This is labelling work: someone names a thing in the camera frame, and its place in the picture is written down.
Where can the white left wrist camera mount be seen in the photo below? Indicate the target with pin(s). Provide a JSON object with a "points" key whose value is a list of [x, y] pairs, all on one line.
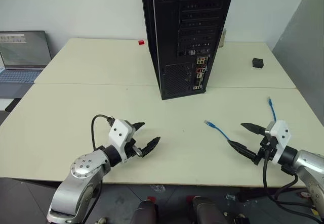
{"points": [[119, 133]]}

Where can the grey partition panel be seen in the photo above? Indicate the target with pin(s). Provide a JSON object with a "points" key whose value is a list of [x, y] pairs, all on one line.
{"points": [[303, 44]]}

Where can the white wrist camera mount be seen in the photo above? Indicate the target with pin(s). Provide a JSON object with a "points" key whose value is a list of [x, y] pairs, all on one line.
{"points": [[281, 135], [119, 133]]}

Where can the dark rounded shape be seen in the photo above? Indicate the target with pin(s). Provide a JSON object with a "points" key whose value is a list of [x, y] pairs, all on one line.
{"points": [[143, 212], [206, 210]]}

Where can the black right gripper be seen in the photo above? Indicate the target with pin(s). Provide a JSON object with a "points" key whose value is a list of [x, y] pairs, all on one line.
{"points": [[267, 149]]}

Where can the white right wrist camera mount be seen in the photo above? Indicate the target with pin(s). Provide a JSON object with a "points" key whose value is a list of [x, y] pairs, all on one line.
{"points": [[281, 135]]}

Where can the grey open laptop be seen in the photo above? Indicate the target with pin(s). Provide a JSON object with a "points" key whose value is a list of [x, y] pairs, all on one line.
{"points": [[22, 49]]}

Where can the small red cube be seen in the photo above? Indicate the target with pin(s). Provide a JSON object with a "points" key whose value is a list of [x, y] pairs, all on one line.
{"points": [[141, 42]]}

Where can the black computer tower case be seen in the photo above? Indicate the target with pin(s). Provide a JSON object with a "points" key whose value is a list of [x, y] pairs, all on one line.
{"points": [[172, 32]]}

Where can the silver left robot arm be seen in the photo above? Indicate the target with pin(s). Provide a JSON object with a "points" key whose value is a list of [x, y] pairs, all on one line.
{"points": [[81, 173]]}

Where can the small black box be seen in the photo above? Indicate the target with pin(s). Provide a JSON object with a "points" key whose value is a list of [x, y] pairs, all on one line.
{"points": [[257, 63]]}

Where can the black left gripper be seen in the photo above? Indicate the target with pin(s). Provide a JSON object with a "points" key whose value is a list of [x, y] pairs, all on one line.
{"points": [[131, 149]]}

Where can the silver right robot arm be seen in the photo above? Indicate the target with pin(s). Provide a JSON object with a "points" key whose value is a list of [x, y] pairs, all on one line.
{"points": [[307, 166]]}

